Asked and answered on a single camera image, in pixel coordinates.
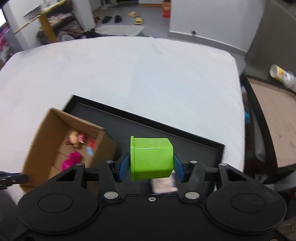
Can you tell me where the white square figure box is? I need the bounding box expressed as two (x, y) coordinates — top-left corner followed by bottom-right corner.
(151, 177), (178, 194)

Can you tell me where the magenta dinosaur-suit figure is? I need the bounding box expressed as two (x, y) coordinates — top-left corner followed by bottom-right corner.
(61, 151), (82, 171)

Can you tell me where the green plastic cube container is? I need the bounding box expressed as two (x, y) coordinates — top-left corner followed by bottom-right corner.
(130, 136), (174, 181)

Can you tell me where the small brown-haired doll figure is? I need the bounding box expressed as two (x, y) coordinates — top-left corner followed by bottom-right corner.
(65, 131), (86, 149)

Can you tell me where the red crab beer-mug toy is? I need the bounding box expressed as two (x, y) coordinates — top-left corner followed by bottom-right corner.
(86, 139), (96, 156)

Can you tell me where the black rectangular tray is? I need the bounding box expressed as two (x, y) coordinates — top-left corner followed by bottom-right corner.
(62, 94), (226, 186)

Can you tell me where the brown cardboard box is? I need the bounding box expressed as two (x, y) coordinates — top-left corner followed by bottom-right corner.
(20, 108), (117, 193)

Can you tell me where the white tablecloth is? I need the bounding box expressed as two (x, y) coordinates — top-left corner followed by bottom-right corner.
(0, 36), (246, 204)

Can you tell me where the black low side table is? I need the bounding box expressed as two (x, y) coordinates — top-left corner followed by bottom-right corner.
(240, 74), (295, 171)

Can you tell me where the yellow-white paper cup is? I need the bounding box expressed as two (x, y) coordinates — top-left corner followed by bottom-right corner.
(269, 64), (296, 92)

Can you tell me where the white floor mat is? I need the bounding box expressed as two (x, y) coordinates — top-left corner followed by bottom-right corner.
(95, 25), (144, 37)

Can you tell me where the black slipper right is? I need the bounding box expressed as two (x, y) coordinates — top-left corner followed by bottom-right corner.
(114, 15), (122, 24)

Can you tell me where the black slipper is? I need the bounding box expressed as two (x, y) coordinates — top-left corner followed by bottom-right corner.
(114, 15), (122, 24)
(102, 16), (112, 24)

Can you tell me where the black slipper left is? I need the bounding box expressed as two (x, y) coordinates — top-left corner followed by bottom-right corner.
(102, 16), (112, 24)

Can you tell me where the yellow slipper right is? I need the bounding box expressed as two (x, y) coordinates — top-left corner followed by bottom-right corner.
(134, 17), (144, 25)

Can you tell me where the yellow slipper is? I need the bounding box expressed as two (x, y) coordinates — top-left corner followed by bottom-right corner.
(127, 11), (139, 18)
(134, 17), (144, 25)

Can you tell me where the yellow slipper left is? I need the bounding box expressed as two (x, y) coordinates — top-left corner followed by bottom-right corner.
(127, 11), (139, 18)

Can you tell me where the round yellow-legged side table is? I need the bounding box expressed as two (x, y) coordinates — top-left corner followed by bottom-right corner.
(14, 1), (68, 43)

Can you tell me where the orange cardboard box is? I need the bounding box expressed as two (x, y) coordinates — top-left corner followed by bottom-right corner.
(162, 0), (171, 18)

